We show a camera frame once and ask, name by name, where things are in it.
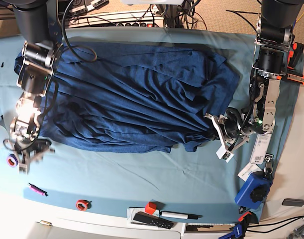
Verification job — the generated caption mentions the red tape roll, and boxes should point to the red tape roll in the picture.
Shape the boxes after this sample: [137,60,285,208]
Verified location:
[76,200,91,211]

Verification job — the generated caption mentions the orange black upright clamp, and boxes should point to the orange black upright clamp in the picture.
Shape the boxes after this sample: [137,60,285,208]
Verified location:
[288,42,304,69]

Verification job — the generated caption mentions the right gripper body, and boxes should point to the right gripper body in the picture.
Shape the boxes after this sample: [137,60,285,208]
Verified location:
[3,139,55,174]

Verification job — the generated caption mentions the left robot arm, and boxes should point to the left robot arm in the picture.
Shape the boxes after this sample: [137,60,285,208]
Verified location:
[205,0,304,164]

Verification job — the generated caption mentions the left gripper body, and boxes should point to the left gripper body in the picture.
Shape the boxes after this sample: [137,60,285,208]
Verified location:
[204,113,250,162]

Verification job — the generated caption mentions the white black marker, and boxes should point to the white black marker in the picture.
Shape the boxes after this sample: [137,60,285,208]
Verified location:
[160,211,202,220]

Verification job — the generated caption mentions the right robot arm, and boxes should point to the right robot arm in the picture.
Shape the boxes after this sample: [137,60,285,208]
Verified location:
[3,0,76,174]

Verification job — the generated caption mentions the white paper card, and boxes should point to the white paper card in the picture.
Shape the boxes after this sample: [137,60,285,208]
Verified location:
[237,163,262,182]

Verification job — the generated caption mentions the grey blister package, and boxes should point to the grey blister package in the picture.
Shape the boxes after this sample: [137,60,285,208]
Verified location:
[250,133,272,164]

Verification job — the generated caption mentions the blue t-shirt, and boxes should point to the blue t-shirt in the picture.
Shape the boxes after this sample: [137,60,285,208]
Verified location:
[14,44,241,154]

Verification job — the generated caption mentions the light blue table cloth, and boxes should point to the light blue table cloth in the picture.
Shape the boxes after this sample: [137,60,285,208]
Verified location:
[0,26,304,224]

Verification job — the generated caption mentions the blue box black knob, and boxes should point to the blue box black knob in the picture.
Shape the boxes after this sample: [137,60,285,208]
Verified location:
[235,172,273,210]

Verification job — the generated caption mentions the grey small device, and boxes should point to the grey small device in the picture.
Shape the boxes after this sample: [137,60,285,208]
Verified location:
[282,198,304,207]

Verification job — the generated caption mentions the blue spring clamp bottom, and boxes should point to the blue spring clamp bottom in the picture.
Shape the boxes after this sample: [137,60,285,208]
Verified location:
[219,212,254,239]

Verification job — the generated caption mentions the keys with carabiner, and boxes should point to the keys with carabiner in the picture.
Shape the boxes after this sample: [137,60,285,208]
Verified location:
[264,153,274,180]

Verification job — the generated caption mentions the purple tape roll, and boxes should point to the purple tape roll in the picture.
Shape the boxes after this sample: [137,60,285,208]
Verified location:
[6,154,18,167]

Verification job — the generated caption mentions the red cube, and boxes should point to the red cube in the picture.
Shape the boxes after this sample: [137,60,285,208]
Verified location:
[144,202,157,215]

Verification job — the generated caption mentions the black remote control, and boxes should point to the black remote control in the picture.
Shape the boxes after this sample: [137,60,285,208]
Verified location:
[133,212,174,229]

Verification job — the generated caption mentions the pink marker pen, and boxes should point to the pink marker pen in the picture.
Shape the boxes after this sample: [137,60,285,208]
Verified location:
[28,183,48,197]

